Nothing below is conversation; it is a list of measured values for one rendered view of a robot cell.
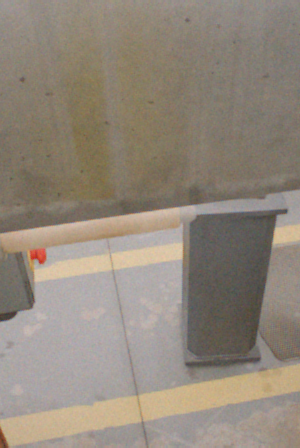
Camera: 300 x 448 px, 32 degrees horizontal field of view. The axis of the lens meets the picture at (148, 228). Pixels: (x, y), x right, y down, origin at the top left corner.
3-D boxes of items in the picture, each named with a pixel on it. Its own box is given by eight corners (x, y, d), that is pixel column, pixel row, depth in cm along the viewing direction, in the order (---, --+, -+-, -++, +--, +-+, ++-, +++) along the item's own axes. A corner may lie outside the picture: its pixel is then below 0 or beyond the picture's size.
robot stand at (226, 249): (177, 306, 207) (177, 157, 161) (246, 301, 208) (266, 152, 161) (184, 365, 186) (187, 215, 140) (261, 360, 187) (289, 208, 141)
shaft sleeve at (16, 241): (3, 255, 51) (-2, 223, 51) (8, 252, 55) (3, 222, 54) (181, 228, 54) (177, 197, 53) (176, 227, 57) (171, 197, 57)
